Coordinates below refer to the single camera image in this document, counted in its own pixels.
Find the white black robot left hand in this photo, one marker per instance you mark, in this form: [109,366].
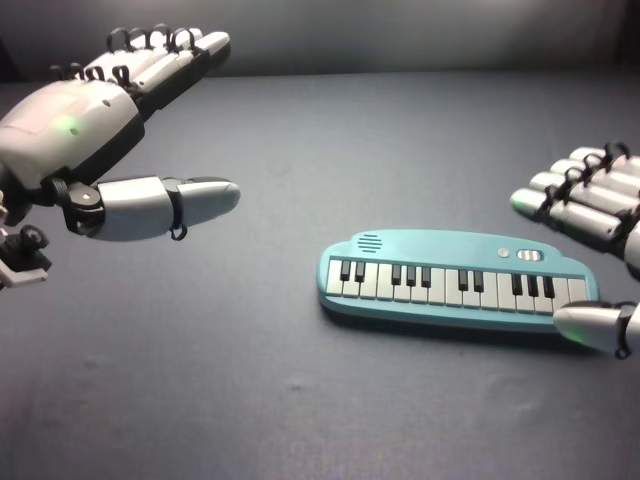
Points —
[75,120]

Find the grey table cloth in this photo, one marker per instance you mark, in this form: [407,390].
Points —
[200,375]

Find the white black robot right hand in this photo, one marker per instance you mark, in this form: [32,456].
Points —
[595,200]

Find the teal toy piano keyboard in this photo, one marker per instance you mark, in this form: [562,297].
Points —
[440,250]

